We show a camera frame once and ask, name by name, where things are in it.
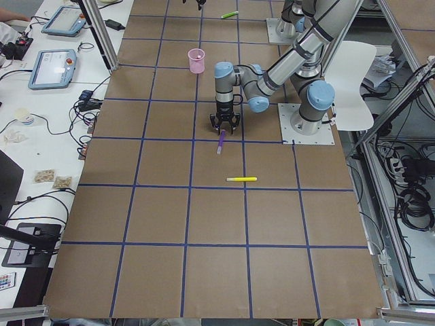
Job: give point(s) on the pink mesh cup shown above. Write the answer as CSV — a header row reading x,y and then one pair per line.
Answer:
x,y
196,66

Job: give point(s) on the white chair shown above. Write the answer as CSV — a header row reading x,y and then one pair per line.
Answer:
x,y
346,73

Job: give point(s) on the aluminium frame post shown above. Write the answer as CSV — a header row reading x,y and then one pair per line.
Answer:
x,y
98,29

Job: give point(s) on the far teach pendant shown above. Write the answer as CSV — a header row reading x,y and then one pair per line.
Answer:
x,y
67,21

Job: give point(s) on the purple pen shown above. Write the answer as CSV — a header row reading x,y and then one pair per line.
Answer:
x,y
221,142

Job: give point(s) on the near teach pendant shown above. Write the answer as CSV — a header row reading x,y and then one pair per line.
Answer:
x,y
53,69

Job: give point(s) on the snack bag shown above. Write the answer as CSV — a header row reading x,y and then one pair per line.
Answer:
x,y
44,176
62,182

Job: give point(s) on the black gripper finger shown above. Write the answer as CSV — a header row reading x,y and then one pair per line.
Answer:
x,y
200,3

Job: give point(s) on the black monitor stand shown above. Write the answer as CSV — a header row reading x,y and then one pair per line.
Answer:
x,y
31,245

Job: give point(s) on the yellow pen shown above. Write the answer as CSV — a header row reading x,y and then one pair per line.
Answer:
x,y
241,179

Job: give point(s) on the teach pendant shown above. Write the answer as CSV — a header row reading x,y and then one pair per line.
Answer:
x,y
67,21
53,69

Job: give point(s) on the remote control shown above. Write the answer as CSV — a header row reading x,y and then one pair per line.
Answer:
x,y
7,281

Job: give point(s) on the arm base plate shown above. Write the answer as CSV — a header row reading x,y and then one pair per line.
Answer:
x,y
296,131
282,32

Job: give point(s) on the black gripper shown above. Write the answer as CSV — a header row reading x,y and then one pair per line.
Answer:
x,y
224,109

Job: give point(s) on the black power adapter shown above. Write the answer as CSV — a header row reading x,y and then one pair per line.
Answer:
x,y
112,24

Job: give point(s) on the green pen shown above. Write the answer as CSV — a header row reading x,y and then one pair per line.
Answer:
x,y
229,15

